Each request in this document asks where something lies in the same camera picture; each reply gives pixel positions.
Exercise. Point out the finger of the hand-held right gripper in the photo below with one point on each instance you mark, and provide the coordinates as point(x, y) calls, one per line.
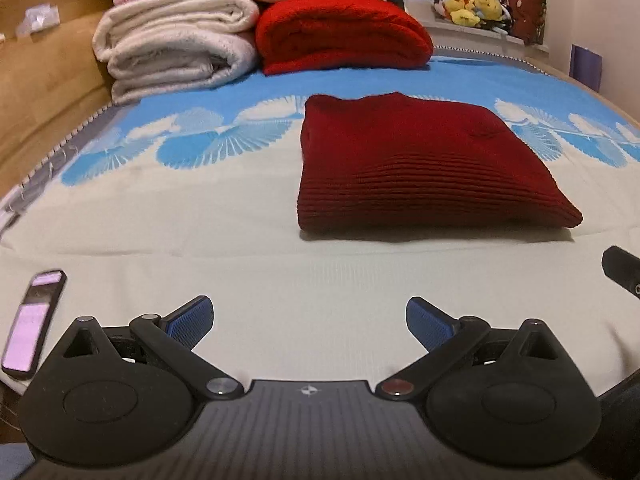
point(622, 267)

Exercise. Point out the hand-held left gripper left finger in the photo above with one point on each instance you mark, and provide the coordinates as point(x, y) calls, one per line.
point(192, 321)

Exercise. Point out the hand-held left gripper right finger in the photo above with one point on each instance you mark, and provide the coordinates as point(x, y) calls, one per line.
point(425, 322)

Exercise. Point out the dark red knit sweater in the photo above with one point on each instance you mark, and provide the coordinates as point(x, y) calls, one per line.
point(425, 170)

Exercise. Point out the blue and white printed bedsheet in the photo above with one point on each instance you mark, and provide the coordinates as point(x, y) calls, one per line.
point(200, 240)

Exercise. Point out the black smartphone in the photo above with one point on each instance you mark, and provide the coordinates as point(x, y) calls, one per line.
point(32, 320)

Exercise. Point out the purple box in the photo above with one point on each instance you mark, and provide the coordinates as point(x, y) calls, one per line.
point(587, 67)

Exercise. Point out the dark red bag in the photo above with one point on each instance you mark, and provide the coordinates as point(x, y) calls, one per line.
point(527, 12)

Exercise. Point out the white folded fleece blanket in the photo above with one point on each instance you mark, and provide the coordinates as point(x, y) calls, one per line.
point(170, 45)

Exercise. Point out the bright red folded blanket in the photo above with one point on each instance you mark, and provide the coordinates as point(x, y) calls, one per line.
point(340, 35)

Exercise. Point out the yellow plush toys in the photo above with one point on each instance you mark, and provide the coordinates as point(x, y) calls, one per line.
point(475, 5)

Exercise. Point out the clear plastic bag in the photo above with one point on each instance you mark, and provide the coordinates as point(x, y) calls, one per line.
point(37, 19)

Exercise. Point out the wooden bed frame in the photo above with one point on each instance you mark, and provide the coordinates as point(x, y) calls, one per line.
point(45, 90)

